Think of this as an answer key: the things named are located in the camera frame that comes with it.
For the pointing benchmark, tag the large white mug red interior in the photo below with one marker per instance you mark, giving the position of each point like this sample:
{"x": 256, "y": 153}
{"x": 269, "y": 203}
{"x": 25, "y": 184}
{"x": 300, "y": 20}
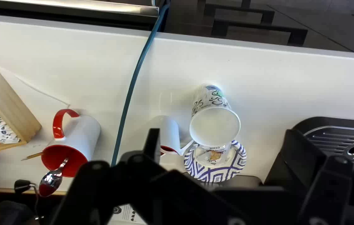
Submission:
{"x": 80, "y": 138}

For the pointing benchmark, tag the small white mug red interior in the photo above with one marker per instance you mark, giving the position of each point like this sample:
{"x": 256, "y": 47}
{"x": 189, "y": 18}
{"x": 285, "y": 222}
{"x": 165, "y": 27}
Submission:
{"x": 170, "y": 133}

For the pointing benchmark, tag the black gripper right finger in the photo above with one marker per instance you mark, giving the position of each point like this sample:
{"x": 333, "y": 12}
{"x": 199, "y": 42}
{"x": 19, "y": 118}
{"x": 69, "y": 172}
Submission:
{"x": 330, "y": 188}

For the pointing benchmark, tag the metal spoon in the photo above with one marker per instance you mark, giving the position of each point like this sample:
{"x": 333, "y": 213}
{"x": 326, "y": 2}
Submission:
{"x": 51, "y": 182}

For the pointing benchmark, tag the wooden stir stick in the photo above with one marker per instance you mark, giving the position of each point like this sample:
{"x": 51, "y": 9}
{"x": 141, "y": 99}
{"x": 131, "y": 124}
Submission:
{"x": 32, "y": 157}

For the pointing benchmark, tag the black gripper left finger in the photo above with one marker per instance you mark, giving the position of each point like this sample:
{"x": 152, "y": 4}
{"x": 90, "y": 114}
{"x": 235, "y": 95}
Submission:
{"x": 101, "y": 188}

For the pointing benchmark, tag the blue white patterned plate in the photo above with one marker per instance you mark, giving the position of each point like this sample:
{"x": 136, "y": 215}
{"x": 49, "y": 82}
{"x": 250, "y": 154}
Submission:
{"x": 215, "y": 169}

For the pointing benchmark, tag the patterned white paper cup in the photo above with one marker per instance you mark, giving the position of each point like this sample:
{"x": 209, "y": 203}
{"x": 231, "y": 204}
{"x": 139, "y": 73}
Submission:
{"x": 214, "y": 125}

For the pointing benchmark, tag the wooden box of sugar packets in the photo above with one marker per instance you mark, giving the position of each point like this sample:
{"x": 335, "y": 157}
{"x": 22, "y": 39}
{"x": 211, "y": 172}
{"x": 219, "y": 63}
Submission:
{"x": 5, "y": 102}

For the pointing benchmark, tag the black coffee machine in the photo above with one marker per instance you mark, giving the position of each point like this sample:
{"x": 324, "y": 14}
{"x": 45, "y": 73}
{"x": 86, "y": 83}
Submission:
{"x": 343, "y": 138}

